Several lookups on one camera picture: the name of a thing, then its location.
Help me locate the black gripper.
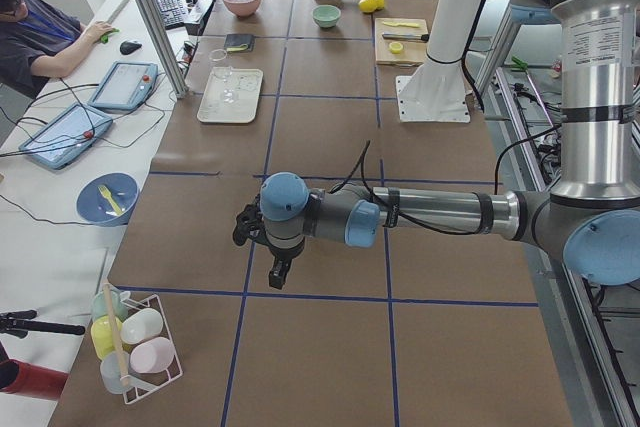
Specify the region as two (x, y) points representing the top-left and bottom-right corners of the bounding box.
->
(263, 231), (305, 289)

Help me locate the green bowl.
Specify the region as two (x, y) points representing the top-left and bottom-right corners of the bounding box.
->
(312, 5), (341, 29)

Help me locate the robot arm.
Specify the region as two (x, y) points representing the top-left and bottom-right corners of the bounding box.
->
(233, 0), (639, 288)

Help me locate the blue bowl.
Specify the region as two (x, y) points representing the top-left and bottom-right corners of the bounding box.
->
(76, 173), (139, 227)

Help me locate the white cup in rack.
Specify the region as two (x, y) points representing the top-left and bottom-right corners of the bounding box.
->
(120, 308), (164, 345)

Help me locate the pink cup in rack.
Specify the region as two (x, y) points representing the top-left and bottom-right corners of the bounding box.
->
(130, 337), (175, 373)

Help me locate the cream bear tray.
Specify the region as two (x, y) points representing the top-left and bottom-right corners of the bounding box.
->
(196, 67), (263, 124)

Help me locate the yellow cup in rack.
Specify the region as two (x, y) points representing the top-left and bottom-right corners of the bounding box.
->
(90, 315), (115, 360)

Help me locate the yellow plastic fork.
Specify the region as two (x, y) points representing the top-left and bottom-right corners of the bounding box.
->
(98, 184), (123, 217)

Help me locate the clear wine glass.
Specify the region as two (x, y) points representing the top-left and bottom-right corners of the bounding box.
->
(209, 48), (233, 81)

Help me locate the far teach pendant tablet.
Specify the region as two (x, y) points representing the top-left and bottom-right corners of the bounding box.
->
(88, 61), (159, 112)

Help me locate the teach pendant tablet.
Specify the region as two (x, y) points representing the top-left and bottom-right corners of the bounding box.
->
(19, 103), (113, 170)
(88, 61), (159, 112)

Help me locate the wooden cutting board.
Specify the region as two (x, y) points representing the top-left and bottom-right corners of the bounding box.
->
(374, 18), (429, 66)

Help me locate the near teach pendant tablet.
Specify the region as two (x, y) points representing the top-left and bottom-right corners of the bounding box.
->
(19, 103), (113, 170)

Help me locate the yellow plastic knife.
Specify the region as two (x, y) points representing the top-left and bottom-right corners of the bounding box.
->
(381, 20), (421, 28)

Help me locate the black computer mouse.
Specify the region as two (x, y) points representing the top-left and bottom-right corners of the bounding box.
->
(119, 40), (142, 55)

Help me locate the black keyboard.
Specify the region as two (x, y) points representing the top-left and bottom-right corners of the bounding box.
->
(154, 0), (189, 30)

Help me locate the seated person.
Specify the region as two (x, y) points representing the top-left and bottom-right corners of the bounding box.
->
(1, 0), (115, 99)

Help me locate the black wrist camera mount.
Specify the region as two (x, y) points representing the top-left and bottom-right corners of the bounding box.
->
(232, 203), (267, 247)

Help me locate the white wire cup rack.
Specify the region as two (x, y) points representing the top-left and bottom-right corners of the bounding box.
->
(89, 283), (183, 405)

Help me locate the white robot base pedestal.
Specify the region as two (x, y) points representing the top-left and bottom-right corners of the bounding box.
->
(397, 0), (484, 123)

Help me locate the metal handled knife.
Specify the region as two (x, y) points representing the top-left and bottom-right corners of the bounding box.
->
(382, 32), (430, 43)

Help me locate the aluminium frame post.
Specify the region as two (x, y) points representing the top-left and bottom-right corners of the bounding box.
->
(135, 0), (189, 99)

